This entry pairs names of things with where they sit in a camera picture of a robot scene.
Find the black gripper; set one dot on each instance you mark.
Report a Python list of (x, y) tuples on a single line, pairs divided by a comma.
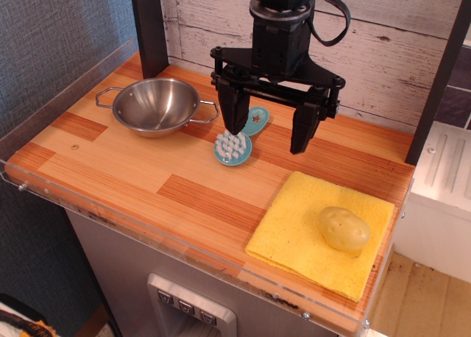
[(277, 67)]

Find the blue brush white bristles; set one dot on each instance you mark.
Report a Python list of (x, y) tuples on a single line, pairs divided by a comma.
[(233, 150)]

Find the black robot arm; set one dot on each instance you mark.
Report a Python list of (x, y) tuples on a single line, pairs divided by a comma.
[(277, 67)]

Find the yellow cloth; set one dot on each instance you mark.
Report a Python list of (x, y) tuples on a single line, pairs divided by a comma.
[(288, 237)]

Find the yellow toy potato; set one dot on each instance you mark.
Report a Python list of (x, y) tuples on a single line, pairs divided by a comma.
[(342, 229)]

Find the white toy sink unit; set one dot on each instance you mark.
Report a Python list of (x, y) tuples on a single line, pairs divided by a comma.
[(434, 224)]

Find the silver toy fridge cabinet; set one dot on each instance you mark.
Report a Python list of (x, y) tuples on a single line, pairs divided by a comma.
[(122, 265)]

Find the grey dispenser button panel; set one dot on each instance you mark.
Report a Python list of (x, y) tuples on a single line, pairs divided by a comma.
[(182, 312)]

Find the black orange object corner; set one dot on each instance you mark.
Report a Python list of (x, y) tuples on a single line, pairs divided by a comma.
[(18, 319)]

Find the steel bowl with handles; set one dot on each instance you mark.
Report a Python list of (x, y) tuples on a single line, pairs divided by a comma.
[(156, 107)]

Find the dark left vertical post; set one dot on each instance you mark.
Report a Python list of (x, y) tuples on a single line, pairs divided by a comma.
[(151, 36)]

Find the dark vertical post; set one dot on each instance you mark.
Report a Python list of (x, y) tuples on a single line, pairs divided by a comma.
[(444, 71), (151, 36)]

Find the dark right vertical post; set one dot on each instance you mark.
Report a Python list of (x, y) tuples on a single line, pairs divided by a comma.
[(444, 71)]

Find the clear acrylic guard rail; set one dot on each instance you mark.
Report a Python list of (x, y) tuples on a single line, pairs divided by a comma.
[(172, 194)]

